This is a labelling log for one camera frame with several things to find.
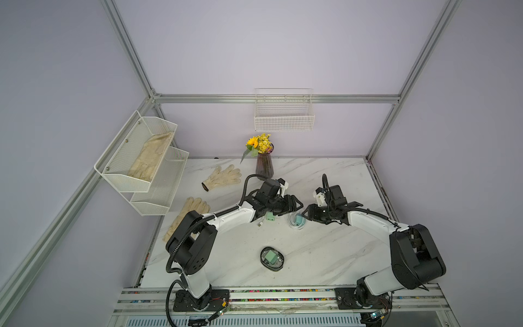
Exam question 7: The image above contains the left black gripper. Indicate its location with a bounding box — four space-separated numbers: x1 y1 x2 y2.
266 195 303 217

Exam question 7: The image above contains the teal charger plug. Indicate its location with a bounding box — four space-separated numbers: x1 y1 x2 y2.
294 215 306 227

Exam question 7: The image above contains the green charger plug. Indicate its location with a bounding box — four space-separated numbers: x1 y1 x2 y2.
266 212 276 222
264 250 279 264

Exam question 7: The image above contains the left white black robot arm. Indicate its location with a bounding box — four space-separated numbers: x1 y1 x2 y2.
165 174 304 326

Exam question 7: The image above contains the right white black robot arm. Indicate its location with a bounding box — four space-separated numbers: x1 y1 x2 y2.
303 174 447 309

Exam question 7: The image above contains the dark glass flower vase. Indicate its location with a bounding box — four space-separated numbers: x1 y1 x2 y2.
256 143 274 178

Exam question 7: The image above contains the white knit glove on table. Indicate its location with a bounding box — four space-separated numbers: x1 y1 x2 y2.
202 164 242 192

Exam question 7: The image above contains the yellow flower bouquet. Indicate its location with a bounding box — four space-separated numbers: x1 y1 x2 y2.
241 133 274 161

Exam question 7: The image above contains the beige leather glove on table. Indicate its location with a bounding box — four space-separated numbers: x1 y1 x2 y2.
162 197 211 243

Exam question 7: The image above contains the lower white mesh shelf bin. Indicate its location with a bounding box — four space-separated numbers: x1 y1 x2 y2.
130 147 189 216

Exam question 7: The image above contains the white mesh shelf bin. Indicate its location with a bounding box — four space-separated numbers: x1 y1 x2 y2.
130 147 189 216
94 112 177 193

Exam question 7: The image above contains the beige glove in bin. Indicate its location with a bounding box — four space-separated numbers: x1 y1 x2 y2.
127 132 174 182

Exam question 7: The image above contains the upper white mesh shelf bin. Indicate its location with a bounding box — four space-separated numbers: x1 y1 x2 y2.
94 112 177 193

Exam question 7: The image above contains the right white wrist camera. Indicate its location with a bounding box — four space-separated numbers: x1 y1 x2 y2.
313 187 328 208

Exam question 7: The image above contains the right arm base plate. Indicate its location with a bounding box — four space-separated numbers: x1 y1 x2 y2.
335 287 391 311

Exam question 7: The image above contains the white wire wall basket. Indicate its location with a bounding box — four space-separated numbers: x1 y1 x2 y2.
254 88 315 132

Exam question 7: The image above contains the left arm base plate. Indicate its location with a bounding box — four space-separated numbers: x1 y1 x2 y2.
172 289 230 312

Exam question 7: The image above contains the aluminium front rail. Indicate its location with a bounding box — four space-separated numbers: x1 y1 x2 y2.
108 284 459 326

